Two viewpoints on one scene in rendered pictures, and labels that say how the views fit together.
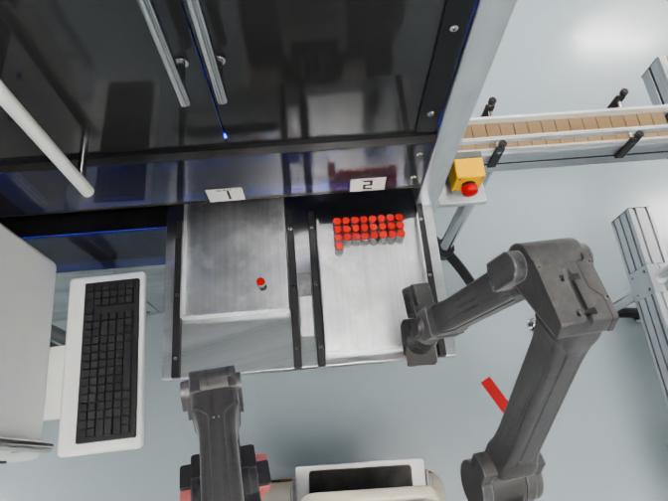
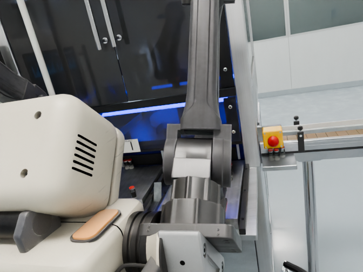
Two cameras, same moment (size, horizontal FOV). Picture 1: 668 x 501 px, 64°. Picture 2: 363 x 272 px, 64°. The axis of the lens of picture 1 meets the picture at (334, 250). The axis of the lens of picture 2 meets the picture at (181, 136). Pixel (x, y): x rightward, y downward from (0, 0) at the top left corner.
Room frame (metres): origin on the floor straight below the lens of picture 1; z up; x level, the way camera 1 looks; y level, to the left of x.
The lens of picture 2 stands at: (-0.41, -0.41, 1.43)
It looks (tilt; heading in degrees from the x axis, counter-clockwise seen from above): 19 degrees down; 23
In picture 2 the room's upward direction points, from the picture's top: 11 degrees counter-clockwise
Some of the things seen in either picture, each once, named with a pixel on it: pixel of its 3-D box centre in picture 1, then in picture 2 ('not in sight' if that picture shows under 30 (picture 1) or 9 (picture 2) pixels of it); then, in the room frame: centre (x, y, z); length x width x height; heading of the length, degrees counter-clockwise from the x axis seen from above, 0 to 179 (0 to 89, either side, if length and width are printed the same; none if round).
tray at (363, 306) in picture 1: (374, 280); (203, 192); (0.43, -0.10, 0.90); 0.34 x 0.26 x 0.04; 5
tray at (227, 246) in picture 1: (235, 249); (128, 181); (0.51, 0.25, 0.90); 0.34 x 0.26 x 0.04; 5
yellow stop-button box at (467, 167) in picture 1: (465, 172); (272, 136); (0.68, -0.33, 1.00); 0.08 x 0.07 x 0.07; 5
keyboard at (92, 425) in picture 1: (108, 356); not in sight; (0.25, 0.56, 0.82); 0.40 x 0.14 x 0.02; 7
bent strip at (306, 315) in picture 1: (305, 304); (153, 199); (0.36, 0.07, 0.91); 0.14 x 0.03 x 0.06; 4
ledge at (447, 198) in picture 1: (457, 182); (278, 160); (0.73, -0.34, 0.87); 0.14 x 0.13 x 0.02; 5
